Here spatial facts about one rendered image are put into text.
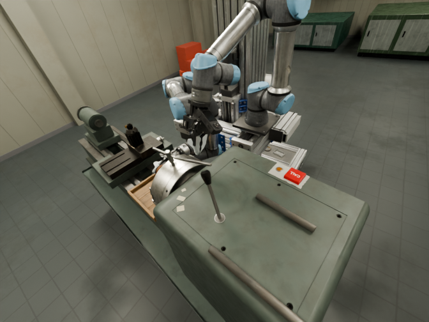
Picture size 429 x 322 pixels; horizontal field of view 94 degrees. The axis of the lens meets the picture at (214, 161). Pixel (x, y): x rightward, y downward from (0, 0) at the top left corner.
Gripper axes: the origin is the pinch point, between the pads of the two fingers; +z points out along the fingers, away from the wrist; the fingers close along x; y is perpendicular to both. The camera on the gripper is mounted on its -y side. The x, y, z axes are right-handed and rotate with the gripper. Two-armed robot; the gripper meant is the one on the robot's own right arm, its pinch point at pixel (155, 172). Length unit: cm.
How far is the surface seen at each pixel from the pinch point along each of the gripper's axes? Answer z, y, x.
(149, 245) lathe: 23, 2, -54
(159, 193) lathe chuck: 9.8, -22.4, 8.1
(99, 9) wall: -152, 387, 61
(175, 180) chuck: 2.6, -27.5, 14.2
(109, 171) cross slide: 15.4, 38.0, -10.9
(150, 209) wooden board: 12.3, -2.8, -19.7
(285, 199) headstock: -15, -68, 17
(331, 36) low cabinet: -655, 139, -67
